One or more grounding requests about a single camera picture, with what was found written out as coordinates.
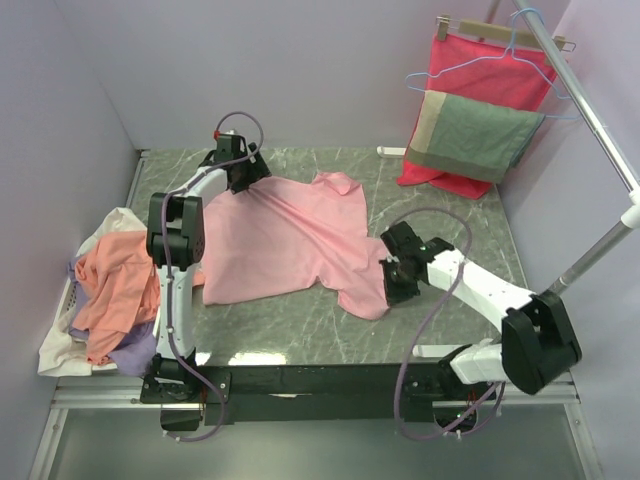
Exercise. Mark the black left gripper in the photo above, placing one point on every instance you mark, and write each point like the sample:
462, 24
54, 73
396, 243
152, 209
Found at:
258, 170

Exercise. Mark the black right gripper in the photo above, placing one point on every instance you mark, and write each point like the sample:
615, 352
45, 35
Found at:
396, 295

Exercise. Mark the pink t-shirt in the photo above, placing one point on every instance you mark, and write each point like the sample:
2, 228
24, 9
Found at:
282, 236

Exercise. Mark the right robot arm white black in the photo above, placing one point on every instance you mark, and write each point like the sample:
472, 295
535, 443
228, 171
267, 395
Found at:
537, 339

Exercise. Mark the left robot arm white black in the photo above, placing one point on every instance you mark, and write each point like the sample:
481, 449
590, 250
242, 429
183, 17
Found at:
175, 239

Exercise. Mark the white rack foot front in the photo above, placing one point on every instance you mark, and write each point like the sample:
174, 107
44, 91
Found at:
433, 351

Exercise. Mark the white rack foot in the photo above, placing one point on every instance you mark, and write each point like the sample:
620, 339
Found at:
390, 152
433, 351

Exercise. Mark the white rack foot rear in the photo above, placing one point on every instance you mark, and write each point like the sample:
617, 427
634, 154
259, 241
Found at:
390, 152

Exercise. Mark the green beige folded cloth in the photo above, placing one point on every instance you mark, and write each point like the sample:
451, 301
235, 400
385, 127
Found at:
469, 138

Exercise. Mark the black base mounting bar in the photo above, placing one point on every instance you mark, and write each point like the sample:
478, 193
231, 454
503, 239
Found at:
283, 393

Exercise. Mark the salmon orange t-shirt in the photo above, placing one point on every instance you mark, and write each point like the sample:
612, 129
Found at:
128, 245

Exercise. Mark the lavender purple t-shirt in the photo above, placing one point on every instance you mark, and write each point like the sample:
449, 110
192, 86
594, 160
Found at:
117, 302

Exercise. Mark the white laundry basket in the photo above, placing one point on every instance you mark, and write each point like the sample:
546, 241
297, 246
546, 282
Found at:
69, 353

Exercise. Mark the red mesh laundry bag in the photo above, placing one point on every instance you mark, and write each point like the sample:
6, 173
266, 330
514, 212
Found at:
416, 175

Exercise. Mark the white cream t-shirt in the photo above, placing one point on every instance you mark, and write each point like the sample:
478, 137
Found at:
120, 219

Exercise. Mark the wooden clip hanger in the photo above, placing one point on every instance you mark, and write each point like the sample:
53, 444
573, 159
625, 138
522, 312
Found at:
485, 31

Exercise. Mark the silver clothes rack pole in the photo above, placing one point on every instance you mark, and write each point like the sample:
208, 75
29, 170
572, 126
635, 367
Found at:
573, 202

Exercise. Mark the blue wire hanger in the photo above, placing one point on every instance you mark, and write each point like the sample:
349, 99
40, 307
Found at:
502, 75

